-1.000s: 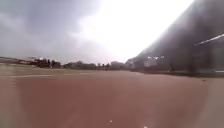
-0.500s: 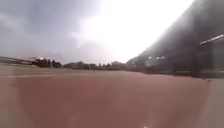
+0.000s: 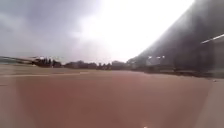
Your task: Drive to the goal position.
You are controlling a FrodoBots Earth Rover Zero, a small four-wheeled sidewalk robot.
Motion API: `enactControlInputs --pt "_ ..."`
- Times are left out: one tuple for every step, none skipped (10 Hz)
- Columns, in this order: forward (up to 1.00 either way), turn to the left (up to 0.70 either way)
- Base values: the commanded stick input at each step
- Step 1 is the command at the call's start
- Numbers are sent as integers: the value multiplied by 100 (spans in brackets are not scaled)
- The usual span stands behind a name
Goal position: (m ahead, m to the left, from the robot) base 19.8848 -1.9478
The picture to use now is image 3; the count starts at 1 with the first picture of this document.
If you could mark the pale grey paved strip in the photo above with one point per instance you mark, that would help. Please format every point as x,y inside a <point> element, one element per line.
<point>213,110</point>

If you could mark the large grey building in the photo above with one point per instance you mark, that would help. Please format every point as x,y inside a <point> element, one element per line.
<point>186,46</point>

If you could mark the pale dry grass field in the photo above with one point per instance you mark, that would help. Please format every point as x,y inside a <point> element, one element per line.
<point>30,69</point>

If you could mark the row of trees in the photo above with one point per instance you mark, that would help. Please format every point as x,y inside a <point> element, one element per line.
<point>86,64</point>

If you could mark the red paved path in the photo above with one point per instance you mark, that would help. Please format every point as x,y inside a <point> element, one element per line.
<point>106,100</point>

